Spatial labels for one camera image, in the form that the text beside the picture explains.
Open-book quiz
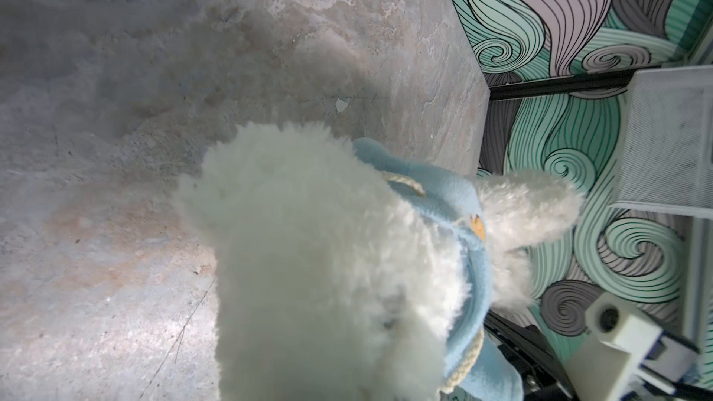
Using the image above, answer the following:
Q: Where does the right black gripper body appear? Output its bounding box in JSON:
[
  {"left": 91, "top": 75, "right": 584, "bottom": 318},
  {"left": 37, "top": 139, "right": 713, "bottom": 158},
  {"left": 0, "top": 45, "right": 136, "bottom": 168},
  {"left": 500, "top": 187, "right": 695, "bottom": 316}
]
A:
[{"left": 485, "top": 311, "right": 577, "bottom": 401}]

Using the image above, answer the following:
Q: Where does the white teddy bear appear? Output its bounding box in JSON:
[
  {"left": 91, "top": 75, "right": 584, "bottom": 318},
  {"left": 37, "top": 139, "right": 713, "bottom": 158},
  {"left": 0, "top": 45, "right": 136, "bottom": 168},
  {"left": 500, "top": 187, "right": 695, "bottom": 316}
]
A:
[{"left": 174, "top": 124, "right": 584, "bottom": 400}]

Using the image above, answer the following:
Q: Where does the light blue teddy hoodie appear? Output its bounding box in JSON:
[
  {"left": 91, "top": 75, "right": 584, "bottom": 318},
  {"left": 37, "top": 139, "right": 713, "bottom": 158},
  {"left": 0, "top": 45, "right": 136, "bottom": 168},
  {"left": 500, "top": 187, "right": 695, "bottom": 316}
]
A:
[{"left": 354, "top": 137, "right": 525, "bottom": 400}]

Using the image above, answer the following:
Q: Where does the aluminium rail right wall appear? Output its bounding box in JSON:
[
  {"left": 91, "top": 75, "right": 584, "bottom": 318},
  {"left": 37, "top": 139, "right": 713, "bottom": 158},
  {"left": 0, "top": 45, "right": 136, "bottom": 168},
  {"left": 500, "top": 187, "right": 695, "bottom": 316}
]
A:
[{"left": 678, "top": 21, "right": 713, "bottom": 346}]

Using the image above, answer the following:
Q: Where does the clear acrylic wall holder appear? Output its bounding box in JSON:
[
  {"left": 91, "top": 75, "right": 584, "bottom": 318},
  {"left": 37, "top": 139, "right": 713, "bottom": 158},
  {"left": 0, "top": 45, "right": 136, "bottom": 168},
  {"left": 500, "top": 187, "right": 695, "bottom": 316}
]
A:
[{"left": 611, "top": 65, "right": 712, "bottom": 219}]

